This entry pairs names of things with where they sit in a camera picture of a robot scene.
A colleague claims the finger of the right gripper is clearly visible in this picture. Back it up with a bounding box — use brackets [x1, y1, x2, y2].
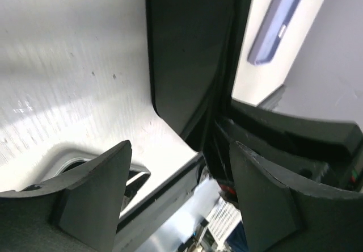
[216, 101, 362, 175]

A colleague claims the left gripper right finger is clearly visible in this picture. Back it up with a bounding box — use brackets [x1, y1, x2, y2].
[229, 142, 362, 251]

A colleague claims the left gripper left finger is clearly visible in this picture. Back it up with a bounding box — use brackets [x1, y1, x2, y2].
[1, 140, 132, 251]

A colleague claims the black phone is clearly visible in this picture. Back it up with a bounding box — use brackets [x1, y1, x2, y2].
[146, 0, 252, 180]

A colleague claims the lilac phone case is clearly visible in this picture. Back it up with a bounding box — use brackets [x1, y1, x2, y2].
[247, 0, 301, 66]

